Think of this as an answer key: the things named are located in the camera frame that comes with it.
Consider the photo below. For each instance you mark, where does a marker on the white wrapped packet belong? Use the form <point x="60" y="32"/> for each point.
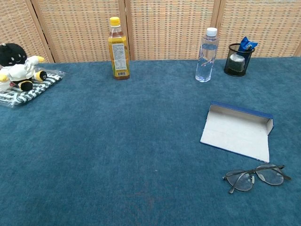
<point x="237" y="61"/>

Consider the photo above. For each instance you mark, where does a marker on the blue cardboard glasses case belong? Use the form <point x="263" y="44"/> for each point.
<point x="235" y="131"/>

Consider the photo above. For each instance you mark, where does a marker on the clear water bottle white cap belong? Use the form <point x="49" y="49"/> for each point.
<point x="205" y="63"/>

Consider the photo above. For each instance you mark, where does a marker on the blue snack packet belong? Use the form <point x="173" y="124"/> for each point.
<point x="247" y="43"/>

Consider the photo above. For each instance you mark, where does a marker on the blue felt table cover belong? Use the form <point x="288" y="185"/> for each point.
<point x="117" y="141"/>

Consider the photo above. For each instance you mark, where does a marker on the woven wooden folding screen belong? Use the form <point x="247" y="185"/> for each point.
<point x="164" y="28"/>

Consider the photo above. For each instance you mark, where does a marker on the striped cloth in plastic bag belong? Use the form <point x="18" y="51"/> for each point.
<point x="35" y="91"/>

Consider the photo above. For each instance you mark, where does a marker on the metal frame eyeglasses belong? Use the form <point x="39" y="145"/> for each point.
<point x="240" y="180"/>

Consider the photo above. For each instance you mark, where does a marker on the black white plush toy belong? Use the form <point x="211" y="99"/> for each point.
<point x="11" y="56"/>

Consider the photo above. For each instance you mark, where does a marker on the yellow cap tea bottle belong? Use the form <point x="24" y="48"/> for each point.
<point x="118" y="58"/>

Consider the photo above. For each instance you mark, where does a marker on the black mesh pen holder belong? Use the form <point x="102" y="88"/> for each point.
<point x="235" y="73"/>

